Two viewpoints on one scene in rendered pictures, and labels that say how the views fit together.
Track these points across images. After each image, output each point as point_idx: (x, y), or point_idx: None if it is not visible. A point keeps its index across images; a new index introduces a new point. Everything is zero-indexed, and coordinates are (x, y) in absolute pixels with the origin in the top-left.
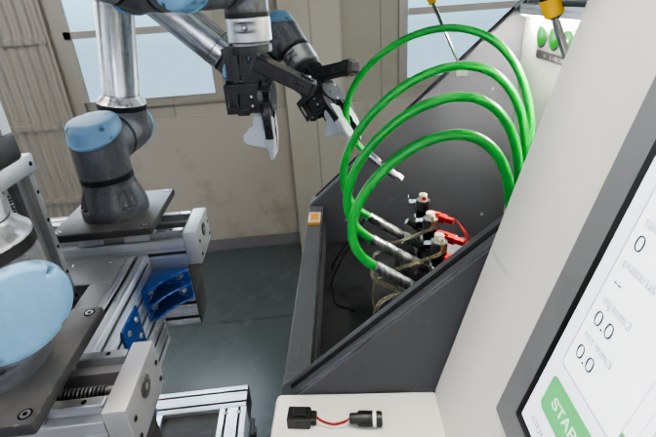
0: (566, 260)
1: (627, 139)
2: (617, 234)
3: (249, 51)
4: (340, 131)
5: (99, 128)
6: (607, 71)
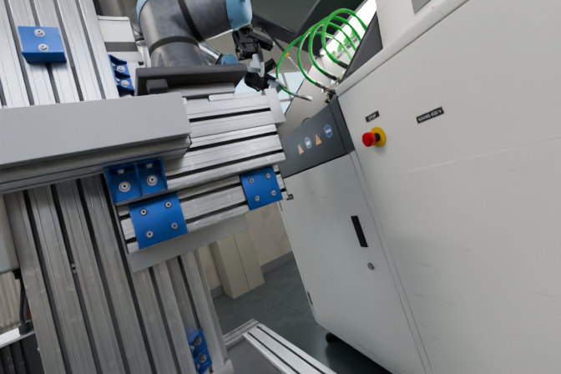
0: None
1: None
2: None
3: (247, 26)
4: (278, 83)
5: None
6: None
